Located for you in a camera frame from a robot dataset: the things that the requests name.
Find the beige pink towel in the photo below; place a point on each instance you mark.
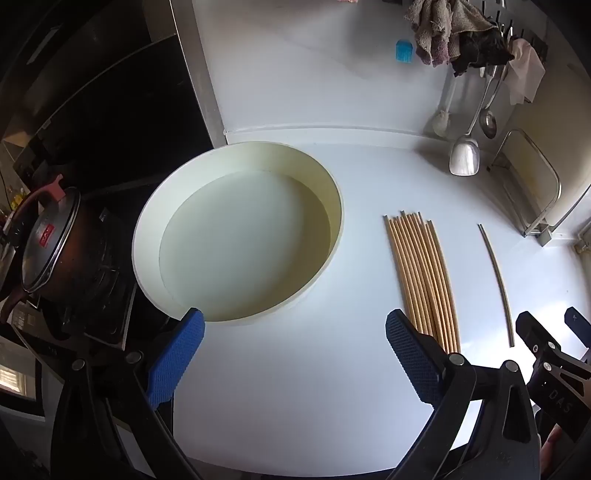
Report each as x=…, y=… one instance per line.
x=438, y=27

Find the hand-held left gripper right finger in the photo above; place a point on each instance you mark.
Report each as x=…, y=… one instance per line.
x=411, y=355

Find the white dish brush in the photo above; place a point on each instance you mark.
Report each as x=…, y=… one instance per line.
x=441, y=122

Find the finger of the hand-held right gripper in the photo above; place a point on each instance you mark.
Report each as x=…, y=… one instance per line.
x=531, y=330
x=577, y=321

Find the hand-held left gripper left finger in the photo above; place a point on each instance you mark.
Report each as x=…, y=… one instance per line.
x=178, y=360

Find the person's right hand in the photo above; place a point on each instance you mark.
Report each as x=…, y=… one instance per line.
x=551, y=450

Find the bundle of wooden chopsticks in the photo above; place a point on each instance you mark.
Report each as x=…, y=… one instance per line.
x=415, y=277

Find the wooden chopstick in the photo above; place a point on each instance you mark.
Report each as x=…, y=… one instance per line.
x=498, y=273

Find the cream round tray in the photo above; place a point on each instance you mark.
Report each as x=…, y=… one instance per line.
x=240, y=230

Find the steel spatula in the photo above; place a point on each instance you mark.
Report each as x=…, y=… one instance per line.
x=464, y=157

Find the black cloth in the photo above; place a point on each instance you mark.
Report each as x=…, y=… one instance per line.
x=482, y=50

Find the white cloth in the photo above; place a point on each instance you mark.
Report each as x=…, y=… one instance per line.
x=526, y=69

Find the steel ladle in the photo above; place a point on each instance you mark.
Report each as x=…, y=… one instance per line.
x=488, y=122

